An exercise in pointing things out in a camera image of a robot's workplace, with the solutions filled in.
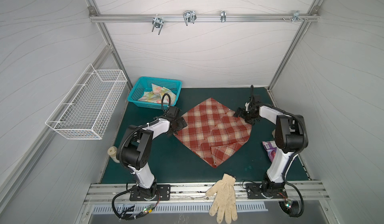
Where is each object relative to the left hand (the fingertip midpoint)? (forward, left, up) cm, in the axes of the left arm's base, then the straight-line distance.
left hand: (182, 124), depth 97 cm
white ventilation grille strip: (-44, +2, -2) cm, 44 cm away
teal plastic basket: (+34, +34, +3) cm, 48 cm away
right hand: (+9, -41, +1) cm, 42 cm away
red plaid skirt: (-4, -21, -2) cm, 21 cm away
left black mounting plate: (-38, +8, -2) cm, 39 cm away
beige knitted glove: (-42, -24, -2) cm, 48 cm away
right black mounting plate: (-37, -45, +5) cm, 59 cm away
